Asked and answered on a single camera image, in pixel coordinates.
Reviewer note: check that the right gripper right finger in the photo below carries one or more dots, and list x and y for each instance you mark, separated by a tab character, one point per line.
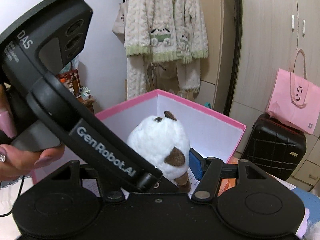
211	171

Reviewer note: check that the white brown plush dog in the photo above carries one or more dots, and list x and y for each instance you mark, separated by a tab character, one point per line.
164	143

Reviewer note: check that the left hand pink nails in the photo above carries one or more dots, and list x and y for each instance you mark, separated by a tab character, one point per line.
15	162

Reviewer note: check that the beige canvas tote bag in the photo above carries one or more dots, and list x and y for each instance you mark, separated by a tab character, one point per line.
119	24

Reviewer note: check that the pink cardboard box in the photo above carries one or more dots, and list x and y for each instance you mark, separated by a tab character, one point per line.
200	127

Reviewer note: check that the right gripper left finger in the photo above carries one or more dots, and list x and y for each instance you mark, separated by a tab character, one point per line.
84	176

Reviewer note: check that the beige wardrobe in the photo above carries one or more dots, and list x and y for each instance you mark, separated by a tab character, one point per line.
249	40

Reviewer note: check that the black suitcase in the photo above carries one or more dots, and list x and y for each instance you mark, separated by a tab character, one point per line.
274	147

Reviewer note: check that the pink tote bag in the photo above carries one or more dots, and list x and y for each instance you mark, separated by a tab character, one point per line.
294	100

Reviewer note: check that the cream fleece pajama top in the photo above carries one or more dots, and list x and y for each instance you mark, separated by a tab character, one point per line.
166	30

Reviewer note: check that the cream fleece pajama pants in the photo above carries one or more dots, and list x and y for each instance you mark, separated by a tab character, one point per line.
169	76

